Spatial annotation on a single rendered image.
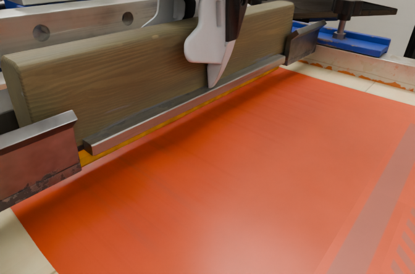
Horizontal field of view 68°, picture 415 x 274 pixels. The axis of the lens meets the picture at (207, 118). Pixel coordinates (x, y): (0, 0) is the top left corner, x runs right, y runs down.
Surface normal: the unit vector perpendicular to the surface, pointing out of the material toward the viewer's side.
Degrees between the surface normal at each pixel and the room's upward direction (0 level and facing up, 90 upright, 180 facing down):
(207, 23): 84
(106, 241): 0
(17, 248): 0
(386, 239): 0
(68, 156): 90
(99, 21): 90
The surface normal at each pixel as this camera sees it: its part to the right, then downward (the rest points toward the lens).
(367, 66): -0.65, 0.36
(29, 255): 0.04, -0.87
